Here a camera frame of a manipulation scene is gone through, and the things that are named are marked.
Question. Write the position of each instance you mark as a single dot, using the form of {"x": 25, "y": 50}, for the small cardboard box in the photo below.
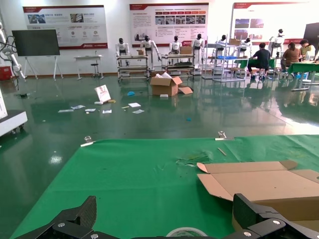
{"x": 140, "y": 52}

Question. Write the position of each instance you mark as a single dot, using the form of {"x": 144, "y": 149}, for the small white desk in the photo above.
{"x": 88, "y": 58}

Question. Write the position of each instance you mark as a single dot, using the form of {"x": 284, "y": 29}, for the white foam block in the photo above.
{"x": 164, "y": 95}

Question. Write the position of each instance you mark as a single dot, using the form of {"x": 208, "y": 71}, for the white humanoid robot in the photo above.
{"x": 246, "y": 42}
{"x": 198, "y": 43}
{"x": 147, "y": 44}
{"x": 279, "y": 39}
{"x": 122, "y": 47}
{"x": 221, "y": 41}
{"x": 175, "y": 46}

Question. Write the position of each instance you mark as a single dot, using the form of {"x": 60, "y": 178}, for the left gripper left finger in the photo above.
{"x": 84, "y": 214}

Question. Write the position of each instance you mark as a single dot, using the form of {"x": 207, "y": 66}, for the seated person brown shirt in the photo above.
{"x": 291, "y": 56}

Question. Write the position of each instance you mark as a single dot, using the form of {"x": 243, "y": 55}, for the yellow flat item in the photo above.
{"x": 111, "y": 101}

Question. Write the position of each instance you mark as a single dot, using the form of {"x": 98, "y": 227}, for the white industrial robot arm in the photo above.
{"x": 13, "y": 62}

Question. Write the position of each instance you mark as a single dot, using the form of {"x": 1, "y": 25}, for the person in yellow shirt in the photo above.
{"x": 307, "y": 49}

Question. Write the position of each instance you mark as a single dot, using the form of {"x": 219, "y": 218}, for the seated person dark shirt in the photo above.
{"x": 261, "y": 57}

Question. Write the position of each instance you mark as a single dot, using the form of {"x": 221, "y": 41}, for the large wall info board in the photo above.
{"x": 264, "y": 15}

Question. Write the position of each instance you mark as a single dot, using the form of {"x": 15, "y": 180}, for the green covered work table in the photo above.
{"x": 243, "y": 62}
{"x": 304, "y": 67}

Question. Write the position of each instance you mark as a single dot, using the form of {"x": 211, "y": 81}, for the wall info board red arrows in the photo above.
{"x": 169, "y": 25}

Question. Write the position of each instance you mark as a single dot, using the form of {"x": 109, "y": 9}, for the flat cardboard box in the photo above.
{"x": 234, "y": 41}

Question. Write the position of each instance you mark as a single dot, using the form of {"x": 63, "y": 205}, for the green table cloth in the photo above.
{"x": 137, "y": 186}

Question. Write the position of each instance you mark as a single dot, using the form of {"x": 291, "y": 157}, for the clear plastic wrapper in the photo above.
{"x": 192, "y": 159}

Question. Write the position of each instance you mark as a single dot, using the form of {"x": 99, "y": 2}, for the large open cardboard carton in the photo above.
{"x": 164, "y": 87}

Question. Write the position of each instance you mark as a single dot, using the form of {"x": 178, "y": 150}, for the black round stool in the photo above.
{"x": 94, "y": 65}

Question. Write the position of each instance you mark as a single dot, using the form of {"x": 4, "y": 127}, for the black floor object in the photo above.
{"x": 23, "y": 95}

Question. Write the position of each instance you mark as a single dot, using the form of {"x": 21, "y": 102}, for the flat cardboard piece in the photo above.
{"x": 185, "y": 90}

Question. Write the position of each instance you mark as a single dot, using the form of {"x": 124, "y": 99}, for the medium cardboard box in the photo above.
{"x": 185, "y": 49}

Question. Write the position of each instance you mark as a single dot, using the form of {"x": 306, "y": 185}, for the clear tape roll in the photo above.
{"x": 172, "y": 232}

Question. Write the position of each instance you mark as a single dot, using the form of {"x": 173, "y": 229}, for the large black screen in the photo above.
{"x": 312, "y": 37}

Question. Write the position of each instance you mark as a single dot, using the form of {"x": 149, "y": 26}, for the red box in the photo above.
{"x": 5, "y": 73}

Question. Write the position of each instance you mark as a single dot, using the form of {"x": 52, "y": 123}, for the loose paper sheet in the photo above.
{"x": 134, "y": 104}
{"x": 138, "y": 111}
{"x": 107, "y": 111}
{"x": 90, "y": 109}
{"x": 66, "y": 110}
{"x": 77, "y": 107}

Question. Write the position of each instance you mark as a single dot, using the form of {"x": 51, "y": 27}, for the metal roller cart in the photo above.
{"x": 178, "y": 56}
{"x": 132, "y": 57}

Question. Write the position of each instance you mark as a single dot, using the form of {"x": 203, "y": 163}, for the metal binder clip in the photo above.
{"x": 223, "y": 138}
{"x": 87, "y": 144}

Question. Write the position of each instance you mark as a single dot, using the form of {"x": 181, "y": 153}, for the grey metal shelving rack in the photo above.
{"x": 224, "y": 44}

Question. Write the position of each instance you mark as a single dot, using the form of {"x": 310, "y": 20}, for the small blue scrap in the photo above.
{"x": 188, "y": 119}

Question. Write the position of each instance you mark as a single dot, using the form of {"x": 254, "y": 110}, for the white paper bag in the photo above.
{"x": 102, "y": 93}

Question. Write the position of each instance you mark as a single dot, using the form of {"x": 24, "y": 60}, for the white wheeled base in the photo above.
{"x": 12, "y": 119}

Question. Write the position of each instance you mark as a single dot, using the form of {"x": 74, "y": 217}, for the wall info board with photos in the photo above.
{"x": 64, "y": 27}

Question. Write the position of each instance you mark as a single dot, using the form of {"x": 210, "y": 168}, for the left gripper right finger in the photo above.
{"x": 249, "y": 214}

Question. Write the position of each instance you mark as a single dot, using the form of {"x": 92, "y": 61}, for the blue plastic tray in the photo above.
{"x": 225, "y": 57}

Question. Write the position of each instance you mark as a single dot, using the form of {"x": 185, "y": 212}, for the blue cloth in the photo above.
{"x": 131, "y": 93}

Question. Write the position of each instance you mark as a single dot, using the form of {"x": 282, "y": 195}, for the black display on stand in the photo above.
{"x": 36, "y": 42}

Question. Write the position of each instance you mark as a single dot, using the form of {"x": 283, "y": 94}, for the cardboard box with lid hole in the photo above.
{"x": 261, "y": 181}

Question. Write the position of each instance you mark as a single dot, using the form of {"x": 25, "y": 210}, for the thin wooden stick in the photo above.
{"x": 222, "y": 151}

